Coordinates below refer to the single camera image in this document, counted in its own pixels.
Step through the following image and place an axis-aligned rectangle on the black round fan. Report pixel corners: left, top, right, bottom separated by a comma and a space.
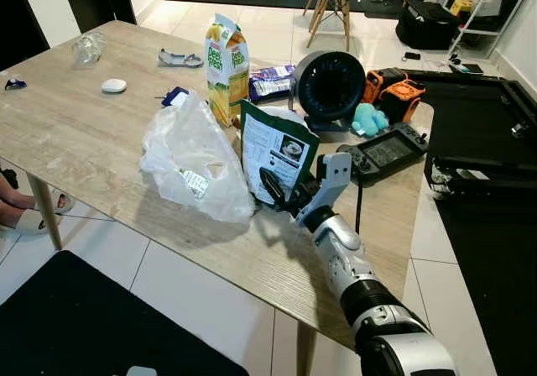
291, 50, 367, 133

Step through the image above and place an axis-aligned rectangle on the black handheld controller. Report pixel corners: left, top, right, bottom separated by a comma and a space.
337, 123, 430, 184

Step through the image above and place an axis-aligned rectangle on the black metal gantry frame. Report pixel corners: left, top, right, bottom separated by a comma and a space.
424, 70, 537, 201

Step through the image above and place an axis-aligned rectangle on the white oval puck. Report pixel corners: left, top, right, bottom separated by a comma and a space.
101, 78, 128, 94

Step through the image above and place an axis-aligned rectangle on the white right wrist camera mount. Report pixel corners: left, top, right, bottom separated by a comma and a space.
315, 152, 354, 219

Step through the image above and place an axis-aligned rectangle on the black soft bag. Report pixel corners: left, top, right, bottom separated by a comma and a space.
395, 0, 461, 51

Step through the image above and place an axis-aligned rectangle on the white plastic bag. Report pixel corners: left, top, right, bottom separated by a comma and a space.
139, 89, 257, 224

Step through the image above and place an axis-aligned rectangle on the teal plush toy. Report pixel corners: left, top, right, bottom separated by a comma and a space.
351, 102, 389, 138

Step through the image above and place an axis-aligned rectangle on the orange black device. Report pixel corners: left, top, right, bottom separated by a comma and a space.
362, 67, 426, 125

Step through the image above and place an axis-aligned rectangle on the yellow green juice carton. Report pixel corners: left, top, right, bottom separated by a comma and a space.
206, 13, 251, 128

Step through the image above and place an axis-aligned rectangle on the blue white small carton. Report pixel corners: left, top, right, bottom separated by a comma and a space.
161, 86, 192, 108

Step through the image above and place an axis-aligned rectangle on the green white printed pouch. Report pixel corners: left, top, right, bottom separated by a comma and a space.
240, 99, 321, 207

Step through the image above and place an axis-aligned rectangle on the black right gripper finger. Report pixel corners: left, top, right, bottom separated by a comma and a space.
260, 168, 290, 207

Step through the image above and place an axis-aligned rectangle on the grey blue small object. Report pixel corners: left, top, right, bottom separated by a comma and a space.
158, 49, 204, 68

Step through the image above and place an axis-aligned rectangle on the clear crumpled plastic bottle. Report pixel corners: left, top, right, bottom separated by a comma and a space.
71, 32, 107, 66

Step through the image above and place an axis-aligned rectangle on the white wire rack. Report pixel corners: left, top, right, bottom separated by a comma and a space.
445, 0, 537, 58

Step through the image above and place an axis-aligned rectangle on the blue white snack packet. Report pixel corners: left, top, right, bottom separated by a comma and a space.
249, 64, 296, 104

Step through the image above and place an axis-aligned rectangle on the person foot in white sandal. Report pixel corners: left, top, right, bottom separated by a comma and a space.
0, 208, 53, 235
0, 185, 76, 216

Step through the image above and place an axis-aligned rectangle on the light wooden table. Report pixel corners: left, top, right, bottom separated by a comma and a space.
0, 19, 437, 352

